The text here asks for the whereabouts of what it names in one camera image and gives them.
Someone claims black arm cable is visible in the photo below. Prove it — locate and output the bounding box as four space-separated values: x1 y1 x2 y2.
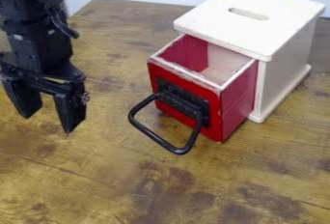
45 6 82 40

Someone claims red wooden drawer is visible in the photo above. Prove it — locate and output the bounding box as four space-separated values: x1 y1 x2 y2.
147 35 258 143

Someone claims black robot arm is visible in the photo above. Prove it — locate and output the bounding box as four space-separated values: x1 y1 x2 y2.
0 0 90 133

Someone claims black metal drawer handle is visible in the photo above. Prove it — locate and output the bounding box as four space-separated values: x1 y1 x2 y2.
127 76 211 155

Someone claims white wooden cabinet box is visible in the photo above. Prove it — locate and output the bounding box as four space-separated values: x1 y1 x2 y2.
174 0 325 123

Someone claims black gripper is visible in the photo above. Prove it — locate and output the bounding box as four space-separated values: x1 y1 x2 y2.
0 18 91 133

